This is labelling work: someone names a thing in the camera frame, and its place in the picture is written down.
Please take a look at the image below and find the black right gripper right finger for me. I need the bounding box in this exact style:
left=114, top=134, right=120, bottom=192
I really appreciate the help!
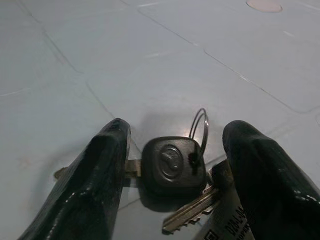
left=221, top=119, right=320, bottom=240

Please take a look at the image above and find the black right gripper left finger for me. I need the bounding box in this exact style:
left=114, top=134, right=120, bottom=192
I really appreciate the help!
left=17, top=118, right=132, bottom=240

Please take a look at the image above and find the white printed key tag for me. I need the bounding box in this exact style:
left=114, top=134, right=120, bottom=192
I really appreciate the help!
left=193, top=159, right=251, bottom=240

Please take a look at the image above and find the brass house key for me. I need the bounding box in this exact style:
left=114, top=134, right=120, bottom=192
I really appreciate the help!
left=161, top=187, right=221, bottom=235

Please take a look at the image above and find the black-headed car key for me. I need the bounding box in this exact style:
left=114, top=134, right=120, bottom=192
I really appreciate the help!
left=54, top=136, right=208, bottom=197

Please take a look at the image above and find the round pale pink disc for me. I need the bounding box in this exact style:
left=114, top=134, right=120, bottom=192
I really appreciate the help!
left=245, top=0, right=284, bottom=13

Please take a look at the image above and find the silver key ring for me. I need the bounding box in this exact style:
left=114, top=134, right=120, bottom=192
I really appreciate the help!
left=189, top=107, right=210, bottom=154

